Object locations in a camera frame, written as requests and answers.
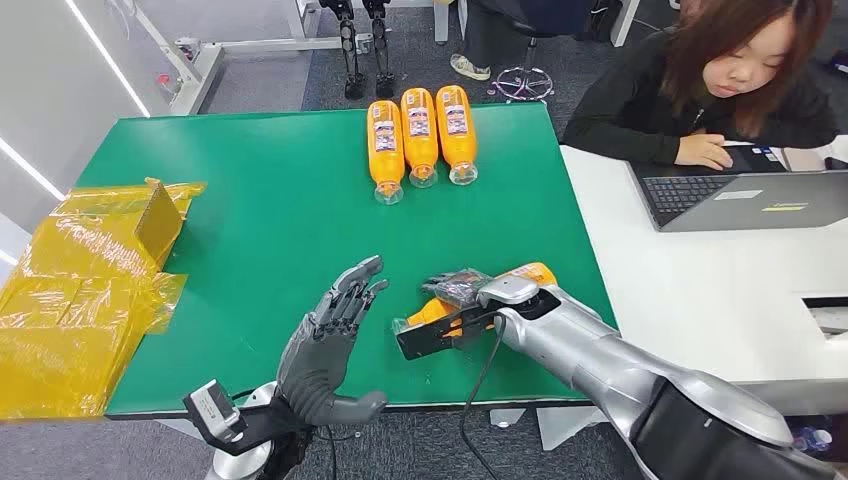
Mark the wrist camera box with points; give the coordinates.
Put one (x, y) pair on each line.
(424, 341)
(212, 411)

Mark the black robot leg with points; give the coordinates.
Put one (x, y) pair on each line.
(381, 46)
(350, 46)

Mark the beige notebook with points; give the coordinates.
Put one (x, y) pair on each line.
(803, 159)

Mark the office chair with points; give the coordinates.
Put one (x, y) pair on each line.
(526, 73)

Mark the yellow film wrapped box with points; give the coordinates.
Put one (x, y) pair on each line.
(79, 305)

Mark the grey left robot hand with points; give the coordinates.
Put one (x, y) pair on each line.
(311, 371)

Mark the green table mat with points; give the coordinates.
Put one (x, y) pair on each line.
(278, 212)

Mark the white desk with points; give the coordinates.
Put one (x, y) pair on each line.
(696, 291)

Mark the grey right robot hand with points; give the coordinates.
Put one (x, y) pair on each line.
(457, 288)

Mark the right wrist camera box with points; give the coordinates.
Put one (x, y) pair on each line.
(424, 341)

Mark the orange juice bottle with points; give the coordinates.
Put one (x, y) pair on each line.
(419, 146)
(430, 312)
(457, 142)
(385, 159)

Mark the white metal frame stand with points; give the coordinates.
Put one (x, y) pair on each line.
(199, 63)

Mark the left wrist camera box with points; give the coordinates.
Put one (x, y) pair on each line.
(212, 411)

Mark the grey laptop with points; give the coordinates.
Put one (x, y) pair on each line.
(742, 202)

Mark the person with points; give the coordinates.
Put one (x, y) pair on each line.
(470, 53)

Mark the clear water bottle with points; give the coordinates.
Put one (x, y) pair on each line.
(811, 440)

